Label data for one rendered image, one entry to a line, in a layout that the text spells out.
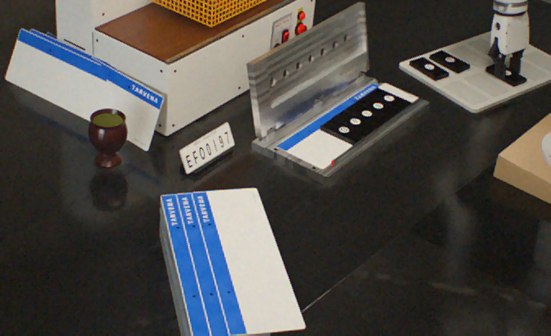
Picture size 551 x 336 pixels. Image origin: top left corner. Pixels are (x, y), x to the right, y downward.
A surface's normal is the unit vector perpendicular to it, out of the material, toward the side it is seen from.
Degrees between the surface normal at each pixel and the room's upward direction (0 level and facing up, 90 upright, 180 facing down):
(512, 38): 78
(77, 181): 0
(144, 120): 69
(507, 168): 90
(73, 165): 0
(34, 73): 63
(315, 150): 0
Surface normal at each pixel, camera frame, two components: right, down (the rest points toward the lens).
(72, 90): -0.47, 0.00
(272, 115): 0.79, 0.18
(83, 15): -0.61, 0.40
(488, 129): 0.08, -0.83
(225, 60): 0.79, 0.39
